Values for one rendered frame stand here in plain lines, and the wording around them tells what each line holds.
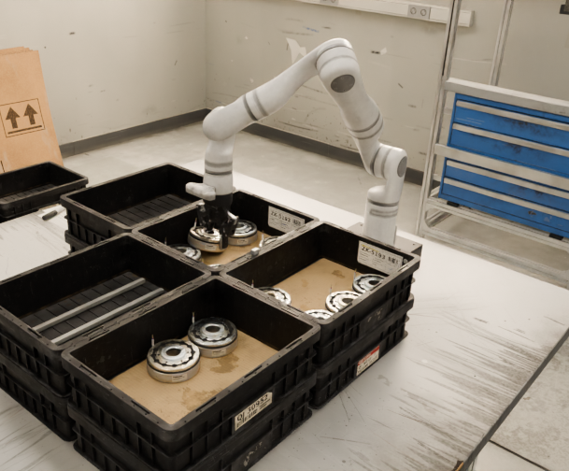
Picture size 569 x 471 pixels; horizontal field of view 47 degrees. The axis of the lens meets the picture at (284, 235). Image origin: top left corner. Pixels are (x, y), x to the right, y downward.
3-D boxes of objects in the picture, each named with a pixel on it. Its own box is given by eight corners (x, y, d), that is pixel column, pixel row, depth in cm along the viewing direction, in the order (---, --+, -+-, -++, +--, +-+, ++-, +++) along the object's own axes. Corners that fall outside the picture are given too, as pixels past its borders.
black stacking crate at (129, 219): (169, 196, 212) (168, 163, 207) (237, 225, 196) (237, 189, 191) (62, 235, 184) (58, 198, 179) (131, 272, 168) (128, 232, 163)
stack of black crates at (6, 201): (59, 249, 317) (49, 160, 297) (98, 270, 300) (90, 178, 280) (-21, 278, 289) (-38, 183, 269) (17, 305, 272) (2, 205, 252)
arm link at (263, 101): (239, 80, 156) (246, 107, 152) (342, 27, 148) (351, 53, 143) (258, 102, 163) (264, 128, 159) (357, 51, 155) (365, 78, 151)
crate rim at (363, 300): (321, 227, 175) (322, 219, 174) (422, 265, 159) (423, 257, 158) (215, 282, 147) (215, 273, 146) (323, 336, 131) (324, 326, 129)
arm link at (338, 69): (356, 63, 142) (385, 127, 164) (346, 32, 147) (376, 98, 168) (317, 79, 145) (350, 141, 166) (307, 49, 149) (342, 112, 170)
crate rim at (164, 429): (215, 282, 147) (215, 273, 146) (323, 336, 131) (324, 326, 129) (57, 363, 119) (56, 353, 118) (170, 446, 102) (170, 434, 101)
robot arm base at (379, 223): (375, 244, 202) (381, 192, 195) (397, 255, 196) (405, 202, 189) (353, 251, 197) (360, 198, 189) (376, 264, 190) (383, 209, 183)
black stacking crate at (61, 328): (130, 274, 168) (128, 233, 163) (214, 319, 151) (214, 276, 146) (-20, 340, 140) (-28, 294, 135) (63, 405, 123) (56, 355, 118)
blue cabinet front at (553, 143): (438, 196, 352) (456, 92, 327) (576, 239, 313) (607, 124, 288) (436, 198, 350) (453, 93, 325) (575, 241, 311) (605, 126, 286)
